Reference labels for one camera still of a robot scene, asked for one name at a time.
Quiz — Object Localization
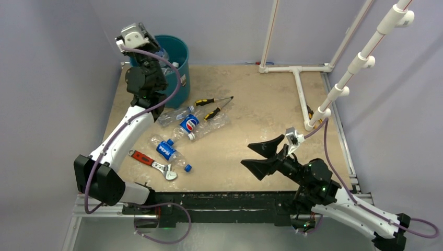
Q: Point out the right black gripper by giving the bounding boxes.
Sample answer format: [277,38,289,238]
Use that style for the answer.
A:
[240,134,308,187]

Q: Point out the long clear bottle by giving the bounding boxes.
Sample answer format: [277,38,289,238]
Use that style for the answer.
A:
[165,62,180,75]

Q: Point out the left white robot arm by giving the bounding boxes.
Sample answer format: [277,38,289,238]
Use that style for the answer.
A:
[74,42,170,214]

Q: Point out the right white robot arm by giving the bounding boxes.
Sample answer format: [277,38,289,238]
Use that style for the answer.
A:
[241,135,411,250]

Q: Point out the teal plastic bin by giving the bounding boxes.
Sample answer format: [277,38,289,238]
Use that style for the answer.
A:
[129,35,191,109]

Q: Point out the clear bottle by bin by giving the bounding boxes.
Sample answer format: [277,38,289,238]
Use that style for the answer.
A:
[157,106,195,127]

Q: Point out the crushed clear bottle centre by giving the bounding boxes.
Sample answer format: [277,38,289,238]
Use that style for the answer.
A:
[192,113,231,138]

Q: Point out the yellow black pliers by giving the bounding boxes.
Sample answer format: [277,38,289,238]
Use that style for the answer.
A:
[194,96,234,121]

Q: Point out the yellow tool by pipe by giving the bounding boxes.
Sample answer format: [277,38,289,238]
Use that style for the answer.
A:
[305,106,330,130]

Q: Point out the silver adjustable wrench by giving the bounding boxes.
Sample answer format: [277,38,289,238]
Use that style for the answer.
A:
[128,149,178,181]

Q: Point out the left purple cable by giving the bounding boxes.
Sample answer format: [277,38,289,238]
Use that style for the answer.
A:
[84,47,192,245]

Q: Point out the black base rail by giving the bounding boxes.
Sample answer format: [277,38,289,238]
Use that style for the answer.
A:
[122,191,318,232]

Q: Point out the white PVC pipe frame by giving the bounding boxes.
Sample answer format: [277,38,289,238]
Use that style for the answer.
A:
[258,0,415,131]

